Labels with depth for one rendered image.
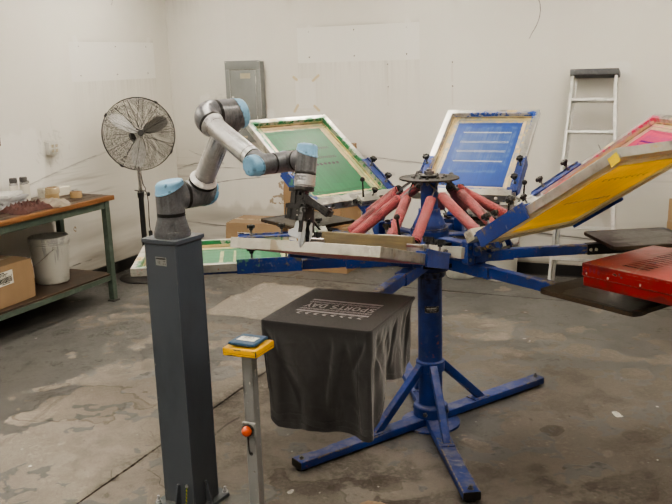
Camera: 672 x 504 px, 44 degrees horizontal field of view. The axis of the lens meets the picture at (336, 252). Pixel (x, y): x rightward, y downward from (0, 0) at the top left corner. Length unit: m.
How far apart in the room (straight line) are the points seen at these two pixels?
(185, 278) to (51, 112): 4.20
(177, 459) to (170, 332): 0.57
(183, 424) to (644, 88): 4.89
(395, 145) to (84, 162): 2.79
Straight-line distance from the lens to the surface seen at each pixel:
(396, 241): 3.42
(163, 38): 8.81
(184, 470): 3.79
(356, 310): 3.23
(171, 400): 3.69
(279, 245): 2.97
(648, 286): 3.19
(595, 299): 3.43
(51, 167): 7.51
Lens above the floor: 1.88
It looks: 13 degrees down
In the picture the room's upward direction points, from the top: 2 degrees counter-clockwise
